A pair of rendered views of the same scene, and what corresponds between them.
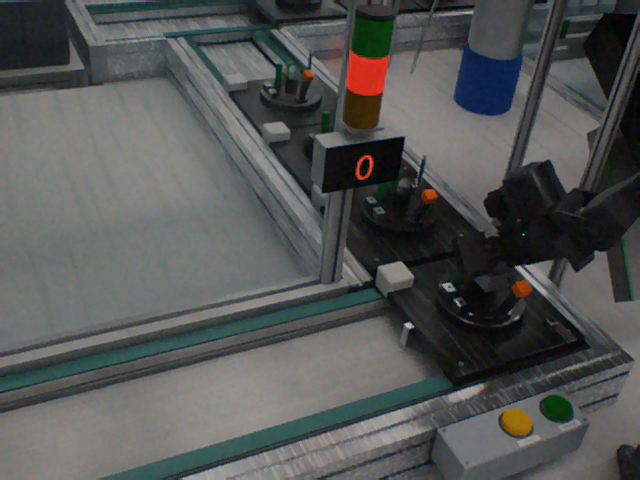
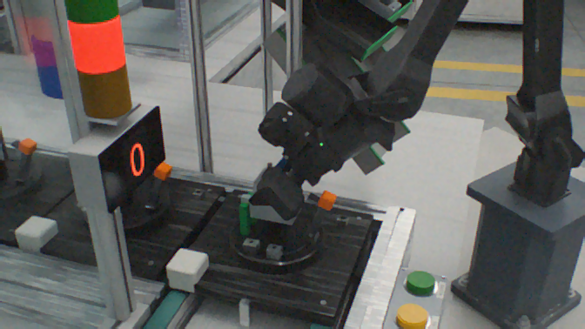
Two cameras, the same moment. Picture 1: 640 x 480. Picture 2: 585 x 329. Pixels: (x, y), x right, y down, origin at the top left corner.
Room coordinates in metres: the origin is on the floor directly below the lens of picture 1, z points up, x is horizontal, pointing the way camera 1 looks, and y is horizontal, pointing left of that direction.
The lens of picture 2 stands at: (0.34, 0.24, 1.56)
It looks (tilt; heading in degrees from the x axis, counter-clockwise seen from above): 31 degrees down; 318
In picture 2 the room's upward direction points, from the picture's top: straight up
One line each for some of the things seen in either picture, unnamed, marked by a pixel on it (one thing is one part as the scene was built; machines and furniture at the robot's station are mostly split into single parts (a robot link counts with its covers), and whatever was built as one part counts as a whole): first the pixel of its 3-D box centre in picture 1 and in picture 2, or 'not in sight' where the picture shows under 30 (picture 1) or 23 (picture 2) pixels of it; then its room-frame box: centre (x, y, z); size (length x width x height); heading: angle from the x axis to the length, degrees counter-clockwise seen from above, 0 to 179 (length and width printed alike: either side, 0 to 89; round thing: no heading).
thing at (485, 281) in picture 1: (486, 256); (269, 191); (0.93, -0.25, 1.06); 0.08 x 0.04 x 0.07; 29
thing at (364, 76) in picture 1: (367, 70); (97, 41); (0.93, -0.03, 1.33); 0.05 x 0.05 x 0.05
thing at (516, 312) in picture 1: (479, 300); (277, 238); (0.92, -0.26, 0.98); 0.14 x 0.14 x 0.02
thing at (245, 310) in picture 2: (407, 335); (245, 312); (0.86, -0.15, 0.95); 0.01 x 0.01 x 0.04; 29
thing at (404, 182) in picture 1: (401, 197); (122, 190); (1.14, -0.13, 1.01); 0.24 x 0.24 x 0.13; 29
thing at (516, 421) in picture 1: (516, 423); (412, 318); (0.69, -0.29, 0.96); 0.04 x 0.04 x 0.02
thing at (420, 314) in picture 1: (477, 309); (277, 248); (0.92, -0.26, 0.96); 0.24 x 0.24 x 0.02; 29
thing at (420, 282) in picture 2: (556, 409); (420, 285); (0.73, -0.35, 0.96); 0.04 x 0.04 x 0.02
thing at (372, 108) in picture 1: (362, 104); (104, 87); (0.93, -0.03, 1.28); 0.05 x 0.05 x 0.05
